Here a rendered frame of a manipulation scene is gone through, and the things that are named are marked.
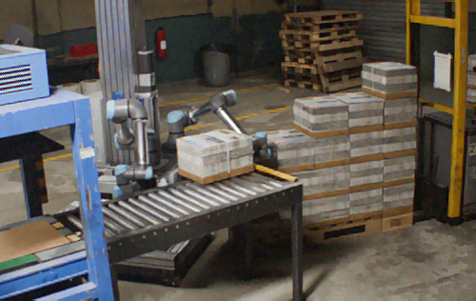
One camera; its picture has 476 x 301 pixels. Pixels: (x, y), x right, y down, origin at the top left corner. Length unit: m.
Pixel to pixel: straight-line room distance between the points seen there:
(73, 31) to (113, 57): 6.48
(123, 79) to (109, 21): 0.40
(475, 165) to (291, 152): 1.56
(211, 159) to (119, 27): 1.13
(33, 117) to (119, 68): 1.79
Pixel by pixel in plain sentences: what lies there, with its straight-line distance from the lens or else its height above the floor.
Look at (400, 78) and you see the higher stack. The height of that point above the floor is 1.21.
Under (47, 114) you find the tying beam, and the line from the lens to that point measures 2.57.
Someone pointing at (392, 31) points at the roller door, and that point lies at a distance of 12.29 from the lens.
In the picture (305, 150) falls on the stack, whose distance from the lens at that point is 4.52.
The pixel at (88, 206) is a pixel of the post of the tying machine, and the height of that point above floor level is 1.08.
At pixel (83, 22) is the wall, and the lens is 10.80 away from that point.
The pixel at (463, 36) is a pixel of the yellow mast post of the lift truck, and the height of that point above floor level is 1.53.
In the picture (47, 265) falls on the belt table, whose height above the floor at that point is 0.79.
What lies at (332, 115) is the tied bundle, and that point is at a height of 0.99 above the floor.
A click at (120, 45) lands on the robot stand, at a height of 1.59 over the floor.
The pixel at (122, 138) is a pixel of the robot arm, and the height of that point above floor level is 1.03.
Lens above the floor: 2.00
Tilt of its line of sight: 16 degrees down
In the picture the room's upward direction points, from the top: 3 degrees counter-clockwise
